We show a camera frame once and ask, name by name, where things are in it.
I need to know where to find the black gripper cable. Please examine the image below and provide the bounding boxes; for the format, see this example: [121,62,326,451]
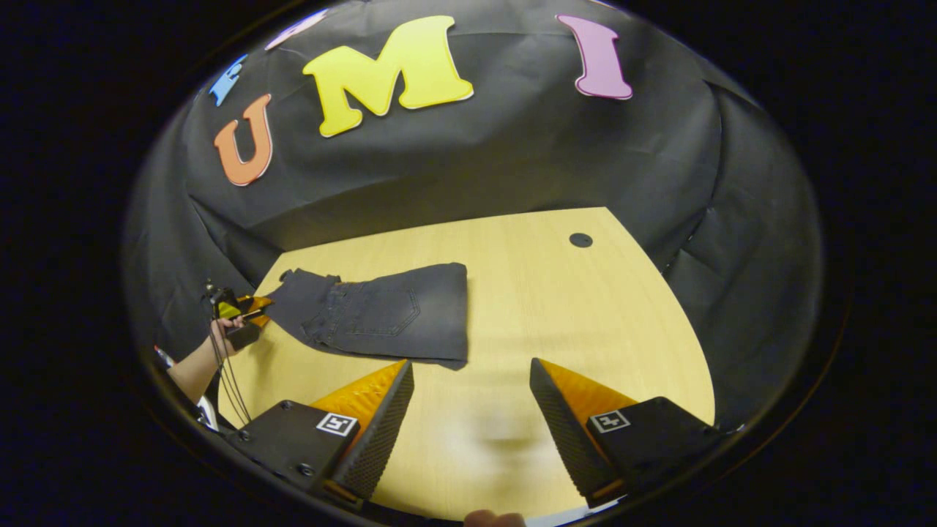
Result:
[208,321,254,427]

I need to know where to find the black backdrop cloth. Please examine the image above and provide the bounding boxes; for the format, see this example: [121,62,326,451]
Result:
[124,0,824,433]

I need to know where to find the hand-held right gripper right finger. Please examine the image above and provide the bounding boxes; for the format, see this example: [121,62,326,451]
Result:
[529,356,733,509]

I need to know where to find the dark grey jeans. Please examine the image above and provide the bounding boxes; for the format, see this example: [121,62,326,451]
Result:
[264,262,469,370]

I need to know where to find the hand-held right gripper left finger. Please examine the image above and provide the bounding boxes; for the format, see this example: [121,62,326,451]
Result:
[222,359,416,511]

